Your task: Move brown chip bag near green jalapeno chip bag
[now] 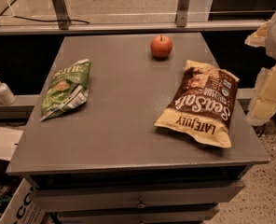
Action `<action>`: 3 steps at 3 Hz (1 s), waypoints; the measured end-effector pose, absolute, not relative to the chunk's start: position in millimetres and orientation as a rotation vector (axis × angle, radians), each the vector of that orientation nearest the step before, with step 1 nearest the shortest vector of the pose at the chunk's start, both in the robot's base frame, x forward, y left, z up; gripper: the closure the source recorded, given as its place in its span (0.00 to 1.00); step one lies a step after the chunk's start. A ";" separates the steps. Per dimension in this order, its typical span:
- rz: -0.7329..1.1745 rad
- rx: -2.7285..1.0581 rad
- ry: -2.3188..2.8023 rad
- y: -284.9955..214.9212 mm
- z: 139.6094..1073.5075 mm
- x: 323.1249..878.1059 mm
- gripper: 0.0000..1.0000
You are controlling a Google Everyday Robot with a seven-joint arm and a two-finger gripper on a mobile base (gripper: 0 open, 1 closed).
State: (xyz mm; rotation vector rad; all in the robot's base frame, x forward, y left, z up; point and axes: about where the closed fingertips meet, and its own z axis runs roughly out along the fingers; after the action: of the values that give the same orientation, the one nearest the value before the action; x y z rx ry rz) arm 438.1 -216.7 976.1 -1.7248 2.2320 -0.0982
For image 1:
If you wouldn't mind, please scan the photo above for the red apple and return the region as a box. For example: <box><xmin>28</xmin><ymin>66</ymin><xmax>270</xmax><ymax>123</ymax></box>
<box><xmin>150</xmin><ymin>35</ymin><xmax>173</xmax><ymax>59</ymax></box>

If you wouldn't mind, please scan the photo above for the metal railing frame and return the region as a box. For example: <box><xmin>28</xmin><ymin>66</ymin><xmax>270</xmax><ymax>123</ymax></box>
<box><xmin>0</xmin><ymin>0</ymin><xmax>276</xmax><ymax>35</ymax></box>

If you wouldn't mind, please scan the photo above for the grey drawer cabinet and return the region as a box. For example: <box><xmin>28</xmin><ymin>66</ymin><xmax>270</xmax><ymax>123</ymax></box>
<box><xmin>6</xmin><ymin>32</ymin><xmax>271</xmax><ymax>224</ymax></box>

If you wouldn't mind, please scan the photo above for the brown cardboard box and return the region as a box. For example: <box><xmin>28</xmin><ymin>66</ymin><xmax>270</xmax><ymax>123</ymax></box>
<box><xmin>0</xmin><ymin>127</ymin><xmax>22</xmax><ymax>185</ymax></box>

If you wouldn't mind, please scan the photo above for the black cable on floor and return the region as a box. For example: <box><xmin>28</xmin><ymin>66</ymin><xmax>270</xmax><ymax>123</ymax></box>
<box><xmin>0</xmin><ymin>0</ymin><xmax>90</xmax><ymax>25</ymax></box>

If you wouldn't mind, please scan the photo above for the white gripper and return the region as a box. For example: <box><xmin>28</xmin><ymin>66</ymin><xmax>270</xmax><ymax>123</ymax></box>
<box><xmin>244</xmin><ymin>12</ymin><xmax>276</xmax><ymax>126</ymax></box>

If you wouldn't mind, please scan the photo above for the brown sea salt chip bag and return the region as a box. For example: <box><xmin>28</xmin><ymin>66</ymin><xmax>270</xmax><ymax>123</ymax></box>
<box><xmin>155</xmin><ymin>60</ymin><xmax>240</xmax><ymax>148</ymax></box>

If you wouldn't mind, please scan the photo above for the white pump dispenser bottle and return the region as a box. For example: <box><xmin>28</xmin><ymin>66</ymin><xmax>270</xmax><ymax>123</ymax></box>
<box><xmin>0</xmin><ymin>81</ymin><xmax>16</xmax><ymax>105</ymax></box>

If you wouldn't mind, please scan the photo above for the green jalapeno chip bag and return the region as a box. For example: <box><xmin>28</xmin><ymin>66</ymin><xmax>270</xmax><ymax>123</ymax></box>
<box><xmin>41</xmin><ymin>59</ymin><xmax>91</xmax><ymax>121</ymax></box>

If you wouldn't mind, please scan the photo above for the lower grey drawer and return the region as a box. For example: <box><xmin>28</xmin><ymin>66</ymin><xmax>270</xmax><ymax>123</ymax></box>
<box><xmin>58</xmin><ymin>204</ymin><xmax>219</xmax><ymax>224</ymax></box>

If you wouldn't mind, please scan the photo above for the upper grey drawer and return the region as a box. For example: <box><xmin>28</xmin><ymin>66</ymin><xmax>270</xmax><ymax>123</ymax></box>
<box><xmin>31</xmin><ymin>180</ymin><xmax>245</xmax><ymax>212</ymax></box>

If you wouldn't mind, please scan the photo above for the white cardboard box with letters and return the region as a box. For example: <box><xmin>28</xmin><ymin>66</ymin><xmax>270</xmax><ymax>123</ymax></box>
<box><xmin>0</xmin><ymin>179</ymin><xmax>45</xmax><ymax>224</ymax></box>

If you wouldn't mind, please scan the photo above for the grey drawer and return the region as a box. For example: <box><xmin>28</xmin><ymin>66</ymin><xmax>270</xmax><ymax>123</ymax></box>
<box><xmin>31</xmin><ymin>180</ymin><xmax>245</xmax><ymax>212</ymax></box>
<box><xmin>58</xmin><ymin>204</ymin><xmax>219</xmax><ymax>224</ymax></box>

